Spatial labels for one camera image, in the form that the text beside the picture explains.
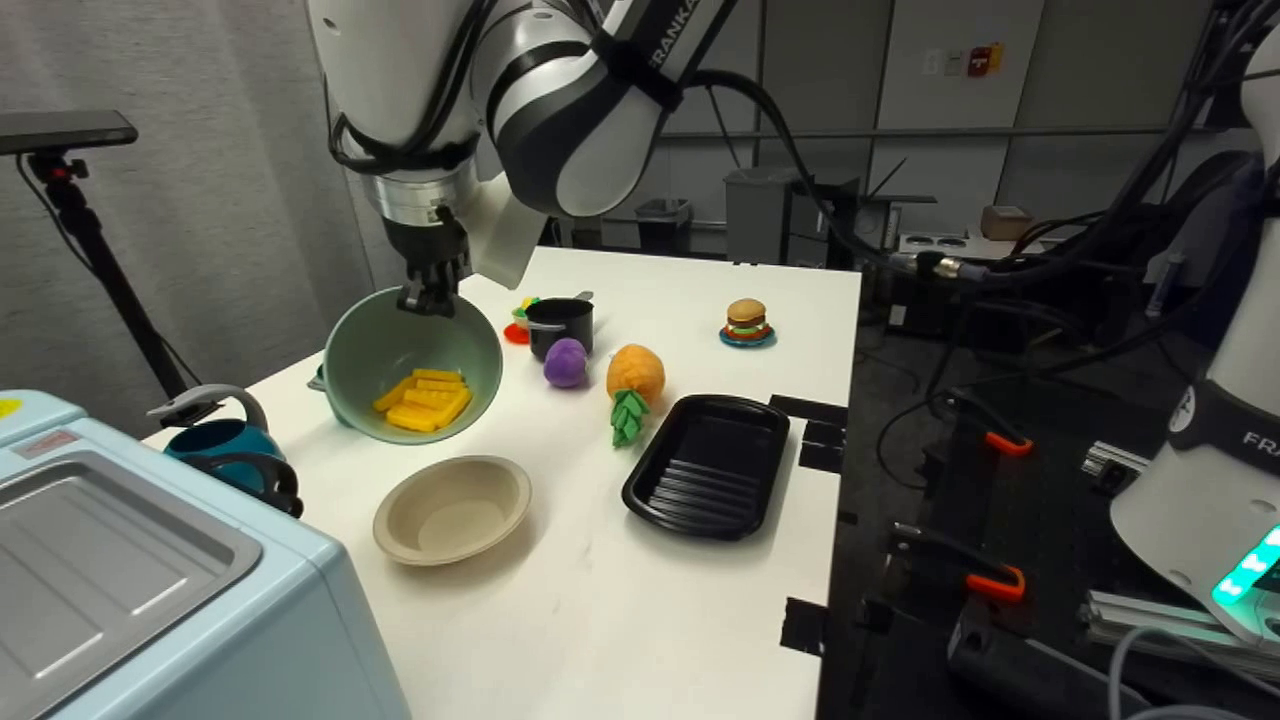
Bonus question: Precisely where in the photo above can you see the yellow potato fries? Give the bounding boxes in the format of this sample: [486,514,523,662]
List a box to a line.
[371,366,471,437]

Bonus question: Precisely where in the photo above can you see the black rectangular tray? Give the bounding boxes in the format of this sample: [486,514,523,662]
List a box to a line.
[620,395,789,538]

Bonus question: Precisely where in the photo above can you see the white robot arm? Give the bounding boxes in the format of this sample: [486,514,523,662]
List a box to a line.
[305,0,735,317]

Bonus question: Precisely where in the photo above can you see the toy hamburger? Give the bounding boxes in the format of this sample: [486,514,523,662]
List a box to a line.
[721,297,778,349]

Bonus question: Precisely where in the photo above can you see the teal toy kettle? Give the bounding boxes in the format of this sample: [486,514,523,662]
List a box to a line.
[151,383,305,514]

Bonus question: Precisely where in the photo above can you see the orange handled clamp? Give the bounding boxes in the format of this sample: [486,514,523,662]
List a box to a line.
[892,520,1027,607]
[946,386,1037,458]

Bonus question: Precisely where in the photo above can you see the purple toy eggplant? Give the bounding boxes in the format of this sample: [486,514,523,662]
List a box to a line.
[545,337,590,386]

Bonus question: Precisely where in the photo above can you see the orange toy pineapple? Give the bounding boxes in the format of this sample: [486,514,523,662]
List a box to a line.
[610,345,663,447]

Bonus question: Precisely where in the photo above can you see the black toy saucepan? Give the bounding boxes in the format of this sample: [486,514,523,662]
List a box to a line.
[523,297,592,359]

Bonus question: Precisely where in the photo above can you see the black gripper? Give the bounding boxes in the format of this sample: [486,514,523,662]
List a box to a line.
[386,217,468,318]

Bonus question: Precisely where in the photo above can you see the green bowl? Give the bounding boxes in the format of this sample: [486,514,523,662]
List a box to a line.
[319,288,503,444]

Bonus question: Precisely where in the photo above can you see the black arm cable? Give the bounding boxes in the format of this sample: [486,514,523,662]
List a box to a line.
[676,0,1280,312]

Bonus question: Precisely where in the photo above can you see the light blue toy oven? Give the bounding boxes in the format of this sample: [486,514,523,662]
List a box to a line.
[0,386,407,720]

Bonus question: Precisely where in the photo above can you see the beige plate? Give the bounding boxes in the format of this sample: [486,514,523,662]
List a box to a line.
[371,457,538,566]

